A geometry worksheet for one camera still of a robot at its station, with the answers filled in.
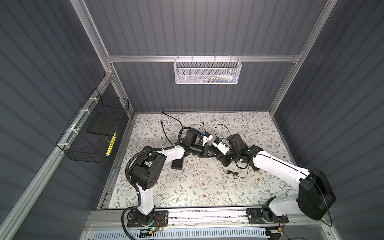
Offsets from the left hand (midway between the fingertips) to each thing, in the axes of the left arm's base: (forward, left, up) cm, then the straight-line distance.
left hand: (218, 156), depth 84 cm
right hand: (0, -1, -1) cm, 2 cm away
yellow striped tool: (-1, +53, +15) cm, 55 cm away
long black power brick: (+2, +24, -10) cm, 26 cm away
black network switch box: (-6, -2, +8) cm, 10 cm away
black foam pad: (+13, +59, +16) cm, 63 cm away
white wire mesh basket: (+74, -1, +11) cm, 75 cm away
